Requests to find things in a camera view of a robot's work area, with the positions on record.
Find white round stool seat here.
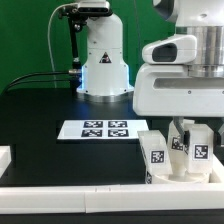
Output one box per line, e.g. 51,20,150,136
145,169,210,184

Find white fence wall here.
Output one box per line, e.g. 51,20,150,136
0,161,224,214

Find white left fence piece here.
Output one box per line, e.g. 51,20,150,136
0,146,11,178

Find white marker base plate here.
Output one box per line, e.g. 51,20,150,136
57,120,148,140

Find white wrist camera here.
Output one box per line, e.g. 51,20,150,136
142,34,197,64

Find grey overhead camera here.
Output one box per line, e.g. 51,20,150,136
77,0,112,17

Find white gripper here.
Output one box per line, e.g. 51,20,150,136
133,63,224,147

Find black cables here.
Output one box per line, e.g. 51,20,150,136
0,70,73,96

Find black camera stand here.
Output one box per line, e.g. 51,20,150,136
59,5,82,90

